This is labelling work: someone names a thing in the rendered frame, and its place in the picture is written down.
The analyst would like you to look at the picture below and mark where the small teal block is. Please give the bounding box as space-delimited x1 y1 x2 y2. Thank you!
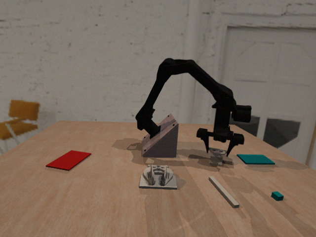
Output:
271 191 284 201

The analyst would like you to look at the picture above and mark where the red flat rectangular plate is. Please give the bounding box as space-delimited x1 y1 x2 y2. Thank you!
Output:
45 150 91 171

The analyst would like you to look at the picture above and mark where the teal flat plate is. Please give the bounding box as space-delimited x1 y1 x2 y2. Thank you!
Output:
237 154 275 165

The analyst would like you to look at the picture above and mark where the beige rectangular bar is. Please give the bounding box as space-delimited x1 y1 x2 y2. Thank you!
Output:
209 176 239 208

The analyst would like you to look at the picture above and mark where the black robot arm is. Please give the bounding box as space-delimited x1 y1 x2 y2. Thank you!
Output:
135 58 252 143

